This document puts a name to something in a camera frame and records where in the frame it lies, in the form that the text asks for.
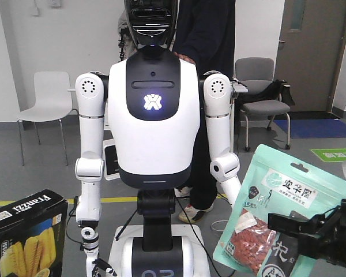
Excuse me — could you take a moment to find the brown grey door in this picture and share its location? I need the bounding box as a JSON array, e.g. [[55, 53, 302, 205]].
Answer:
[[275, 1, 346, 112]]

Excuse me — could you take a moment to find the black Franzzi wafer box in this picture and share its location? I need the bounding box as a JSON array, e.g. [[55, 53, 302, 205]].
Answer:
[[0, 189, 68, 276]]

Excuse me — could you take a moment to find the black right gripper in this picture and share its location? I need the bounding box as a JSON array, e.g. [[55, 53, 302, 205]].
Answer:
[[268, 199, 346, 267]]

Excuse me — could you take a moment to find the teal goji berry pouch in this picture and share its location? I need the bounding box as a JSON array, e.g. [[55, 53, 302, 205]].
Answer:
[[213, 144, 346, 276]]

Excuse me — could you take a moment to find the person in dark clothes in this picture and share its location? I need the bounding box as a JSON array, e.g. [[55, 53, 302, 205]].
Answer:
[[172, 0, 236, 223]]

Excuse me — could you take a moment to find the white plastic chair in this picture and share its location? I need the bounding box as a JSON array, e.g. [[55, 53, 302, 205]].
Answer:
[[16, 71, 78, 167]]

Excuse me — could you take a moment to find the white black humanoid robot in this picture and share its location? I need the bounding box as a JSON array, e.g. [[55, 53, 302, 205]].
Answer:
[[75, 1, 241, 276]]

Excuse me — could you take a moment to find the grey office chair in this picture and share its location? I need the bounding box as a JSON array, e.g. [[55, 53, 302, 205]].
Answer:
[[235, 57, 291, 151]]

